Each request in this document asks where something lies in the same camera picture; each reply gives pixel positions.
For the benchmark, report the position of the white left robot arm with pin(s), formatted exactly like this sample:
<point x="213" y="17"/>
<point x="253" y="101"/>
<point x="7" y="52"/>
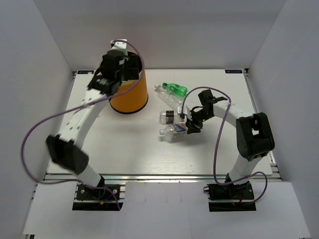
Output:
<point x="65" y="148"/>

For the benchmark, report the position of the clear unlabelled plastic bottle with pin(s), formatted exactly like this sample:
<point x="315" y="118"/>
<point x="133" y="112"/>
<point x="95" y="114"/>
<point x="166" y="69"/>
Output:
<point x="168" y="97"/>

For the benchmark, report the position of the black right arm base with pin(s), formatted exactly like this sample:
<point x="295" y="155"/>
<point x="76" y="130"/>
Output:
<point x="230" y="198"/>

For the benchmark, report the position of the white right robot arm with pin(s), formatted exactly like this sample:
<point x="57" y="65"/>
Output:
<point x="253" y="132"/>

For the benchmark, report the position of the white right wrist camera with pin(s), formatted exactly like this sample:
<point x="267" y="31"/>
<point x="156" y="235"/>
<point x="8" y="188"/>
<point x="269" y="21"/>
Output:
<point x="183" y="113"/>

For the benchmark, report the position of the green plastic bottle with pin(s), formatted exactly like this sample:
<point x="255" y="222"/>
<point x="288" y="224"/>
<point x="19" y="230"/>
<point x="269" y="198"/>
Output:
<point x="177" y="90"/>

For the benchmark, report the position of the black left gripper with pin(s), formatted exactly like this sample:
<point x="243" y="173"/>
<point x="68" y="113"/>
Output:
<point x="132" y="72"/>

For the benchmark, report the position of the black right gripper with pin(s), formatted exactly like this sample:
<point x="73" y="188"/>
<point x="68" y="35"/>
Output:
<point x="191" y="124"/>

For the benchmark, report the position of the clear bottle blue label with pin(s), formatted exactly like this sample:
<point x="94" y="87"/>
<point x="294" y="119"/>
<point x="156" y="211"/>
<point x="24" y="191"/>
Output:
<point x="173" y="132"/>

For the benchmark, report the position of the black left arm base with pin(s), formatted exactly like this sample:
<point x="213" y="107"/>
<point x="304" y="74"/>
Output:
<point x="87" y="199"/>

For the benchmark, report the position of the clear bottle black label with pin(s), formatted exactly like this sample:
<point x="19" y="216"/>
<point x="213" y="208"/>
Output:
<point x="169" y="117"/>

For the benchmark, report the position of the orange cylindrical bin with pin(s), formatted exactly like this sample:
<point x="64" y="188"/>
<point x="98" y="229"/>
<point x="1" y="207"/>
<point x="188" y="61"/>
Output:
<point x="134" y="100"/>

